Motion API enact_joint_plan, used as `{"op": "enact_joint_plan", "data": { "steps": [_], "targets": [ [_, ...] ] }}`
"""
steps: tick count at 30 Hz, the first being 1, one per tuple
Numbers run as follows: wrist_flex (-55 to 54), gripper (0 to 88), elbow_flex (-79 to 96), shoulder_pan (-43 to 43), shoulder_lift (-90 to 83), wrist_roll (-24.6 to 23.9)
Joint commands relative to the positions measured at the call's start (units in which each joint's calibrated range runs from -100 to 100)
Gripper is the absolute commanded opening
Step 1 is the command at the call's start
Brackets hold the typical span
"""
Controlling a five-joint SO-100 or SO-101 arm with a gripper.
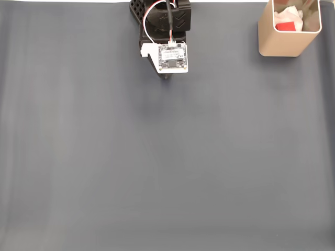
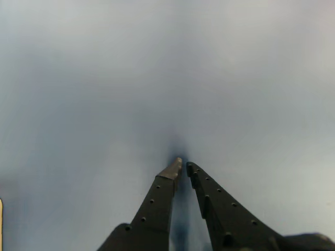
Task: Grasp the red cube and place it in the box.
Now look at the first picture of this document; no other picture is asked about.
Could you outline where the red cube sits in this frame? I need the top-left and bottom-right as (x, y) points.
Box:
(276, 22), (296, 32)

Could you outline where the beige box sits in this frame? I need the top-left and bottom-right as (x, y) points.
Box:
(258, 0), (322, 58)

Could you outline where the white camera circuit board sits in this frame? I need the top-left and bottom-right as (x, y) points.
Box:
(139, 41), (189, 74)

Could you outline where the white crumpled cloth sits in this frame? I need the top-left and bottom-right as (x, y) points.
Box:
(273, 6), (304, 31)

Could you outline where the white red servo wire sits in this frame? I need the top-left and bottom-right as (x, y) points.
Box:
(143, 0), (176, 44)

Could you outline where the black camera cable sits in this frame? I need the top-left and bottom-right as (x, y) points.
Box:
(165, 0), (176, 44)

